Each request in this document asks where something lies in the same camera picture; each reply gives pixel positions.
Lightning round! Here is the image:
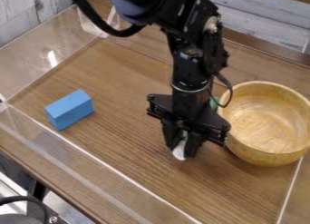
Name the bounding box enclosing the green white dry-erase marker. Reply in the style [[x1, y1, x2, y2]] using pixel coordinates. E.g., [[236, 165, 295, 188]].
[[172, 96, 219, 161]]

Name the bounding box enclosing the black metal bracket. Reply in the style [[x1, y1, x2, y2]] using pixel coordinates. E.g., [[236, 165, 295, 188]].
[[26, 201, 70, 224]]

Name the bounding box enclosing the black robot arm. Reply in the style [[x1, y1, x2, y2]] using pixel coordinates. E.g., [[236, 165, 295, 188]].
[[72, 0, 231, 161]]

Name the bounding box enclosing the clear acrylic tray wall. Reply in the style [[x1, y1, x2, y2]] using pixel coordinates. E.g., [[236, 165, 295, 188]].
[[0, 8, 310, 224]]

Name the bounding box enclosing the black cable loop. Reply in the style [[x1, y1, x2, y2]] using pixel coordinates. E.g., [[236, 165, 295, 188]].
[[0, 194, 44, 224]]

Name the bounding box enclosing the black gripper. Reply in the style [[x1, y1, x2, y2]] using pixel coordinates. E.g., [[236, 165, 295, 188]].
[[146, 83, 231, 158]]

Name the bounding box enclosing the blue foam block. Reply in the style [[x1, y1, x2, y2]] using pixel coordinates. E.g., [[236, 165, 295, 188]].
[[45, 89, 94, 131]]

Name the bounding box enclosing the brown wooden bowl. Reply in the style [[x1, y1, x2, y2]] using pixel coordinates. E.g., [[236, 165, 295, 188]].
[[217, 81, 310, 167]]

